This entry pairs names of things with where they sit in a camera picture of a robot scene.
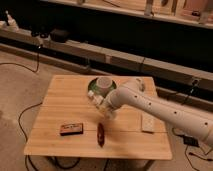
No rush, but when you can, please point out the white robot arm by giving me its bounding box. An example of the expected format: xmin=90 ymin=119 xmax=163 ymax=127
xmin=100 ymin=77 xmax=213 ymax=147

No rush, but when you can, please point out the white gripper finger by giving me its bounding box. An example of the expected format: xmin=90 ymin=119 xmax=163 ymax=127
xmin=105 ymin=112 xmax=116 ymax=120

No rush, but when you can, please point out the dark red snack box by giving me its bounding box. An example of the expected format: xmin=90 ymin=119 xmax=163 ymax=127
xmin=60 ymin=123 xmax=83 ymax=136

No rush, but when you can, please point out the wooden table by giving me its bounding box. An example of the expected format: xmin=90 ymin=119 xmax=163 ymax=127
xmin=24 ymin=75 xmax=172 ymax=160

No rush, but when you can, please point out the black power adapter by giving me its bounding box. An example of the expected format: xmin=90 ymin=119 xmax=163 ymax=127
xmin=183 ymin=136 xmax=199 ymax=147

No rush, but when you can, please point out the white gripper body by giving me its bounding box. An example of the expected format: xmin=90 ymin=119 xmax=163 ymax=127
xmin=99 ymin=93 xmax=117 ymax=114

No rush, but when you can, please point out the black floor cable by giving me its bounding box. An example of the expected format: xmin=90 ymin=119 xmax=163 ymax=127
xmin=0 ymin=44 xmax=81 ymax=171

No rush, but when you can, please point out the white cup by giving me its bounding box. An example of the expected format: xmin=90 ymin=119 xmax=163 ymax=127
xmin=96 ymin=77 xmax=112 ymax=93

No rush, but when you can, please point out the beige sponge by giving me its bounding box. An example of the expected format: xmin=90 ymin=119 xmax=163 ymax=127
xmin=141 ymin=114 xmax=155 ymax=133

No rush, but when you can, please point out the clear white-labelled bottle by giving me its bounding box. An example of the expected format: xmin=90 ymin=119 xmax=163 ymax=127
xmin=87 ymin=90 xmax=104 ymax=107

